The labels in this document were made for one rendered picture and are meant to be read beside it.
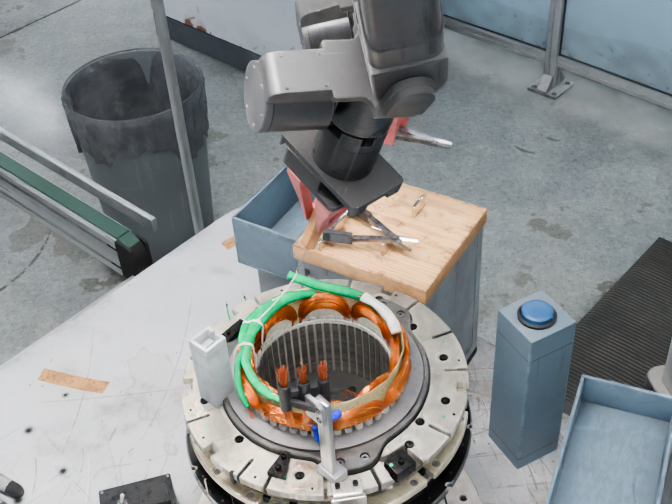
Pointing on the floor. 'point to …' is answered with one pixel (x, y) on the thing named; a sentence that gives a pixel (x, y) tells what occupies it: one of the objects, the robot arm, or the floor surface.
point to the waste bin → (155, 185)
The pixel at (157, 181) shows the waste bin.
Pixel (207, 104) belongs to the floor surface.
